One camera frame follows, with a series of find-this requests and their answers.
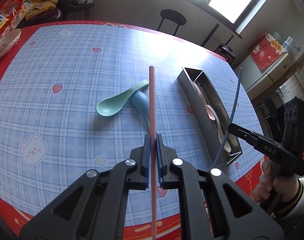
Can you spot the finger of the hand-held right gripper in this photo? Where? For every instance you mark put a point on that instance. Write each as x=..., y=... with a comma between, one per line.
x=269, y=150
x=247, y=130

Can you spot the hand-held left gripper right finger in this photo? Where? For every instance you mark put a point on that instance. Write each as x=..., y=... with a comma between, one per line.
x=160, y=160

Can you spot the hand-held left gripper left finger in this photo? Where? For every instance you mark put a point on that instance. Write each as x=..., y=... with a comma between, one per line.
x=147, y=160

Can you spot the beige spoon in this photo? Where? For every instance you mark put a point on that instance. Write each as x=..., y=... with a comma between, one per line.
x=225, y=145

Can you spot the blue chopstick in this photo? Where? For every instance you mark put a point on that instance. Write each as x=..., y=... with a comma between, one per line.
x=235, y=105

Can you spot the pink spoon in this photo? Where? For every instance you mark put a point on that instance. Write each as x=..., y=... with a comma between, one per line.
x=210, y=113

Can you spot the pink chopstick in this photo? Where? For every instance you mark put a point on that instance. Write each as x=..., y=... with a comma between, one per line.
x=152, y=105

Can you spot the blue spoon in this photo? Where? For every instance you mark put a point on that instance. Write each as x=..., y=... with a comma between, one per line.
x=139, y=102

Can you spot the green spoon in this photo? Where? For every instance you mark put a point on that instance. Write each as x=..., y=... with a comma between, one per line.
x=109, y=107

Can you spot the perforated metal utensil tray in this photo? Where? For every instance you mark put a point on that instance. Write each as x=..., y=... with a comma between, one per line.
x=192, y=76

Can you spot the person's right forearm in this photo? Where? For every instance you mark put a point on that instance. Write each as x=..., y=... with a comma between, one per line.
x=292, y=205

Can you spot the person's right hand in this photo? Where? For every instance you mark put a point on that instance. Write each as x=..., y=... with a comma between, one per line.
x=266, y=182

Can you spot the black round-seat chair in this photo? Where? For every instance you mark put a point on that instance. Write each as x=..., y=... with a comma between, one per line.
x=271, y=108

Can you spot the cream refrigerator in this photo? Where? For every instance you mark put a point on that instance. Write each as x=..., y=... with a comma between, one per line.
x=274, y=80

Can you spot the red printed cloth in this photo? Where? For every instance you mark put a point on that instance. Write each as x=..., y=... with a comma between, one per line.
x=266, y=51

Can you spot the clear containers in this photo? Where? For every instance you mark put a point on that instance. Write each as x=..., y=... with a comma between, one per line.
x=286, y=42

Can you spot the black rice cooker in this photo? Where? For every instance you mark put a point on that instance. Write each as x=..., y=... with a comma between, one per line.
x=225, y=52

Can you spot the blue plaid table mat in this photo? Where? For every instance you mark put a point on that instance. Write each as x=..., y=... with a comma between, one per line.
x=67, y=105

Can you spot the black round stool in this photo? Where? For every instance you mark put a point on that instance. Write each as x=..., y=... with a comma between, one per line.
x=173, y=20

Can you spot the dark framed window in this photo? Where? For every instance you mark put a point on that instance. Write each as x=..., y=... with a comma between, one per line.
x=207, y=1

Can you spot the dark cluttered stool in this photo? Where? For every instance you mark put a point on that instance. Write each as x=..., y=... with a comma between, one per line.
x=77, y=8

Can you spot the ceramic bowl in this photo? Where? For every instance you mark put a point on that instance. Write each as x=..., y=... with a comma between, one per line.
x=4, y=46

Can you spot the yellow cloth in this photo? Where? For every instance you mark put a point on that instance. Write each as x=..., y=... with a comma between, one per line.
x=39, y=2

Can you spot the clear yellow snack bag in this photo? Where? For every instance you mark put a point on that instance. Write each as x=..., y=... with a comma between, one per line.
x=19, y=13

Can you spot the red snack bag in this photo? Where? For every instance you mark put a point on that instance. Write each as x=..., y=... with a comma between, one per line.
x=4, y=12

